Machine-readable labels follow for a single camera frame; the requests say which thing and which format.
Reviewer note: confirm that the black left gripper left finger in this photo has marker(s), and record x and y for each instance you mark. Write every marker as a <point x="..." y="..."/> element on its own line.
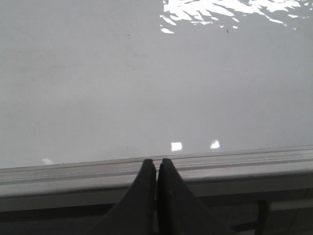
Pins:
<point x="134" y="213"/>

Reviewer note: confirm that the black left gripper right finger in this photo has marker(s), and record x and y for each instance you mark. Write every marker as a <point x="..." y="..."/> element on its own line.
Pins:
<point x="179" y="211"/>

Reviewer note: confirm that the white whiteboard with metal frame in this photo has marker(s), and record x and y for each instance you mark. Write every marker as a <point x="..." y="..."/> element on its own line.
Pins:
<point x="91" y="88"/>

